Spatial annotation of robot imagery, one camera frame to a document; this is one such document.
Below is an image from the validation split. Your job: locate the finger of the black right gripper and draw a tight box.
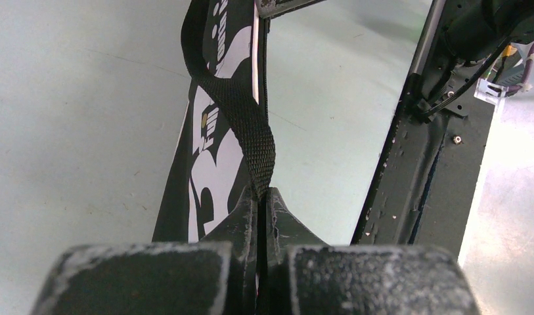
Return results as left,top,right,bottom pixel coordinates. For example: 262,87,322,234
256,0,323,18

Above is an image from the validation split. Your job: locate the black racket bag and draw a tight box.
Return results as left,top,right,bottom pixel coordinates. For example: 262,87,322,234
152,0,275,242

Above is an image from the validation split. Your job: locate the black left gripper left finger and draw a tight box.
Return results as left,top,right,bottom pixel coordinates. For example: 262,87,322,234
32,188,257,314

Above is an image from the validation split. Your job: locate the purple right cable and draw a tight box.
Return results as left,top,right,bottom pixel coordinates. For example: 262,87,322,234
503,34,534,96

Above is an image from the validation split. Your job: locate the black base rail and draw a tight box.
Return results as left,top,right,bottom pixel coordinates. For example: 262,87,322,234
351,0,511,257

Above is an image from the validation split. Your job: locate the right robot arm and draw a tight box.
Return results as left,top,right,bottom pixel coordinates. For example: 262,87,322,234
259,1,534,73

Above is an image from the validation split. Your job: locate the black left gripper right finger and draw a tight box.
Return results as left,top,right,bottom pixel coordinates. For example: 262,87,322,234
265,188,480,314

